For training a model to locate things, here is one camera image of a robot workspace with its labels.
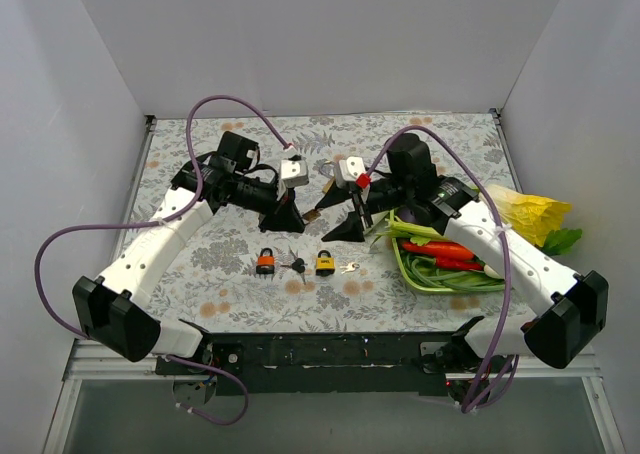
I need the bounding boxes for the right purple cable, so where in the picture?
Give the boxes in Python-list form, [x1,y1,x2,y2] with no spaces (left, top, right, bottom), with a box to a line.
[367,126,521,415]

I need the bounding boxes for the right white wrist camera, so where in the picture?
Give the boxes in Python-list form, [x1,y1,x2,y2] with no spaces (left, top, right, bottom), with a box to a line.
[334,156,371,190]

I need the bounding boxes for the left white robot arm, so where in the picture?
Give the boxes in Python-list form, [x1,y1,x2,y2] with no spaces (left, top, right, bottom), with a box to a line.
[72,131,309,374]

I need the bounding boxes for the yellow padlock keys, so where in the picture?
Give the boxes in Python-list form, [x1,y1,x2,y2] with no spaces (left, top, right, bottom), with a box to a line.
[340,262,360,274]

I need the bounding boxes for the yellow padlock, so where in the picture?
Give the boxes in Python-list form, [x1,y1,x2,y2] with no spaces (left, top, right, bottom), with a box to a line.
[315,250,335,277]

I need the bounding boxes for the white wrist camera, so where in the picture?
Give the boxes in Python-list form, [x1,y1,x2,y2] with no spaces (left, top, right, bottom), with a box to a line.
[334,156,371,190]
[279,144,309,188]

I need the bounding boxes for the green vegetable tray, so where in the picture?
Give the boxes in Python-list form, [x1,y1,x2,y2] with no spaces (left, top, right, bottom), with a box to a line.
[386,222,504,294]

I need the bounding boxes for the floral table mat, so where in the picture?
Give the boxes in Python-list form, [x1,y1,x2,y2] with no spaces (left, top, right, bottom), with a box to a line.
[147,112,518,333]

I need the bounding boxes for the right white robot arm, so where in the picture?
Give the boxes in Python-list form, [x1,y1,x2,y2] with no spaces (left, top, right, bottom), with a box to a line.
[316,131,608,372]

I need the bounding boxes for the black base frame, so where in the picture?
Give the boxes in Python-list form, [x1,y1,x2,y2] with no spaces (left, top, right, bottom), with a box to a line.
[154,331,514,409]

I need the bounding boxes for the white radish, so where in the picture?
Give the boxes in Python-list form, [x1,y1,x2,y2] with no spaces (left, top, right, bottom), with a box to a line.
[483,264,503,280]

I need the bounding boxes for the orange padlock keys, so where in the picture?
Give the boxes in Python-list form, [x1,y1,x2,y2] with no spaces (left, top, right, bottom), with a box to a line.
[280,248,306,284]

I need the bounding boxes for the yellow napa cabbage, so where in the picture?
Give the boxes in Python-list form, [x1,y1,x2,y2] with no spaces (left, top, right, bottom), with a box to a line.
[486,184,572,247]

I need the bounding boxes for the purple eggplant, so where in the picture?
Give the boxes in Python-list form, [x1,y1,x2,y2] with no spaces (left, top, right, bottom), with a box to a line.
[396,207,421,225]

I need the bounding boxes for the small brass padlock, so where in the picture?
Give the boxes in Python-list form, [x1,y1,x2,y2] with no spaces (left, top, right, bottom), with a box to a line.
[302,209,321,223]

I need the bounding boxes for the large brass padlock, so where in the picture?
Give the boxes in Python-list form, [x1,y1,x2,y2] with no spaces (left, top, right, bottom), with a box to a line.
[318,160,336,194]

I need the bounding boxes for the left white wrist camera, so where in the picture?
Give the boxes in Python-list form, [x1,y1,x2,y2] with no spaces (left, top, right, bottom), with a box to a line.
[279,144,309,188]

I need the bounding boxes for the orange padlock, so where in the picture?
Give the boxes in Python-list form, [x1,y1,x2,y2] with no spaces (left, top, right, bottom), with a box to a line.
[255,247,275,276]

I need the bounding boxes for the green long beans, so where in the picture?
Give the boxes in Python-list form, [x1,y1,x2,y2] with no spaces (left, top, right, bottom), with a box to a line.
[398,254,504,294]

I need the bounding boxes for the red chili pepper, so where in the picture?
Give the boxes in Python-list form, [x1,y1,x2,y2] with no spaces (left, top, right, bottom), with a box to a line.
[400,240,484,271]

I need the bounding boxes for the aluminium frame rail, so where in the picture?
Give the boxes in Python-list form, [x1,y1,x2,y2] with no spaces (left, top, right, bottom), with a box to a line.
[44,333,625,453]

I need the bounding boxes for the celery stalk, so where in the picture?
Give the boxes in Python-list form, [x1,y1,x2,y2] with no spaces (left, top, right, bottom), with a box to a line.
[365,211,448,246]

